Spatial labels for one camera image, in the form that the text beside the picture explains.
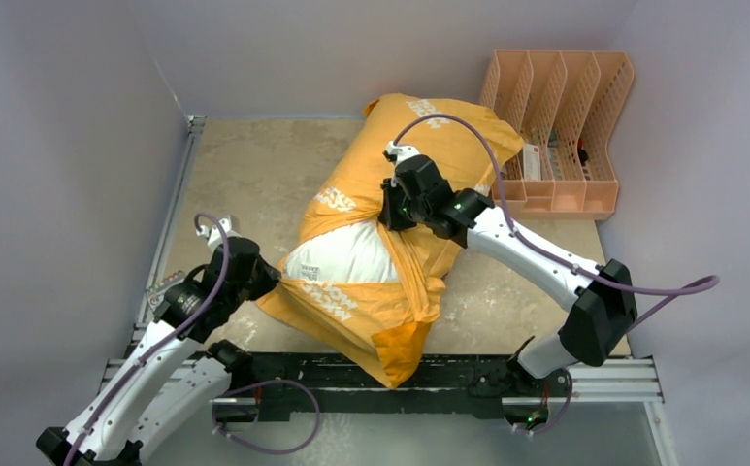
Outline white pillow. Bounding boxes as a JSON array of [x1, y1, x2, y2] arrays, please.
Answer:
[[283, 219, 400, 284]]

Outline orange cartoon pillowcase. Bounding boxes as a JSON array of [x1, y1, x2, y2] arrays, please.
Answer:
[[258, 93, 524, 389]]

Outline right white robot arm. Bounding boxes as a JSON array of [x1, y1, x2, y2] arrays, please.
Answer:
[[378, 153, 637, 395]]

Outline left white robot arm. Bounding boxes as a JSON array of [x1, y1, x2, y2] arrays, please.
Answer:
[[36, 235, 279, 465]]

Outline marker pen pack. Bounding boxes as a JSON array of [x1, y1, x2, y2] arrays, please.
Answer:
[[146, 270, 186, 311]]

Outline white label box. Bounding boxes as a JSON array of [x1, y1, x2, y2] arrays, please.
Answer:
[[520, 143, 542, 181]]

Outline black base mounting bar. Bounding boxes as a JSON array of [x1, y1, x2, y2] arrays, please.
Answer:
[[212, 352, 571, 428]]

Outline pink plastic file organizer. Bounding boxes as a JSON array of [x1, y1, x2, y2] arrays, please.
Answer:
[[479, 50, 635, 220]]

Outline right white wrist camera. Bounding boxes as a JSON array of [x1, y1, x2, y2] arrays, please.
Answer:
[[383, 141, 421, 166]]

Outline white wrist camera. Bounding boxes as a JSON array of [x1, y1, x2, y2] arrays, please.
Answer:
[[383, 141, 421, 166], [194, 215, 241, 251]]

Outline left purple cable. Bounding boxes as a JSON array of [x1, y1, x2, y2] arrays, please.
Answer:
[[59, 213, 322, 466]]

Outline purple cable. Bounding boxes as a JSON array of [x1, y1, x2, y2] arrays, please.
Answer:
[[392, 113, 721, 437], [59, 213, 322, 466]]

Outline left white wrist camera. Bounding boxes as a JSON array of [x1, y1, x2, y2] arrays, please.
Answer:
[[194, 215, 241, 251]]

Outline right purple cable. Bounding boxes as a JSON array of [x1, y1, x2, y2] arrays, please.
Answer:
[[392, 113, 721, 437]]

